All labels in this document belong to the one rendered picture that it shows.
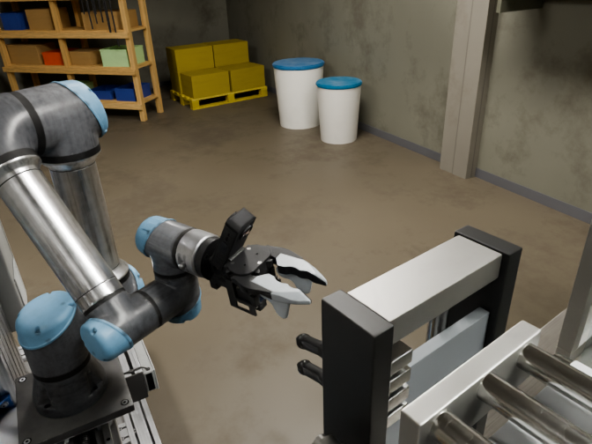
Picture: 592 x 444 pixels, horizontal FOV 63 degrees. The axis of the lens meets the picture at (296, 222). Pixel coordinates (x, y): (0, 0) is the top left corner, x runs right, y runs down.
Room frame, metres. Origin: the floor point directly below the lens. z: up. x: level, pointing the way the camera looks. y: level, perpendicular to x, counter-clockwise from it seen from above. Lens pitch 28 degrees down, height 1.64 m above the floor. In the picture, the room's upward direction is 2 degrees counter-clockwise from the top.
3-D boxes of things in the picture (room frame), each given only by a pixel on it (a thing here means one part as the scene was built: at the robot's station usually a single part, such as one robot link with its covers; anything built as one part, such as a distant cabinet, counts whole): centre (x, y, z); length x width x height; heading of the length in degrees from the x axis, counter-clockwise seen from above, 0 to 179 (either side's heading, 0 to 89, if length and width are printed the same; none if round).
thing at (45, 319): (0.80, 0.51, 0.98); 0.13 x 0.12 x 0.14; 144
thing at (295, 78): (5.54, -0.10, 0.35); 0.58 x 0.56 x 0.69; 118
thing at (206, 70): (6.97, 1.01, 0.35); 1.20 x 0.87 x 0.71; 118
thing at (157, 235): (0.74, 0.22, 1.21); 0.11 x 0.08 x 0.09; 54
